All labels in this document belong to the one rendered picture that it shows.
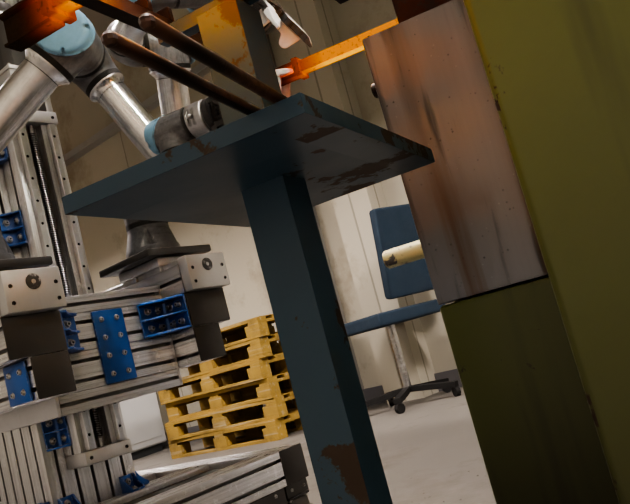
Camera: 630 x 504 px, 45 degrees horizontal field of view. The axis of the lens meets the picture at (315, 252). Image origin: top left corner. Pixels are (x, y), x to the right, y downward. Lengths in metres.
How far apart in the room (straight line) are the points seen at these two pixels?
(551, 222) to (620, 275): 0.09
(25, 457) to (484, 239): 1.34
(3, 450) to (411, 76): 1.45
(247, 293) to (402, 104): 4.92
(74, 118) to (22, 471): 5.98
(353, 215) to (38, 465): 3.47
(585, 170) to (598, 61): 0.12
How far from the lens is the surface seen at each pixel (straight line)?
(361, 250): 5.07
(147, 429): 6.60
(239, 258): 6.09
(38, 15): 1.03
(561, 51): 0.91
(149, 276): 2.06
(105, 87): 1.83
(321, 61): 1.52
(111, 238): 7.35
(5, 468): 2.17
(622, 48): 0.90
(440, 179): 1.18
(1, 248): 1.82
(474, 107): 1.19
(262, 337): 4.75
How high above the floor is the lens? 0.45
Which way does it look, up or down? 7 degrees up
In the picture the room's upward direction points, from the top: 15 degrees counter-clockwise
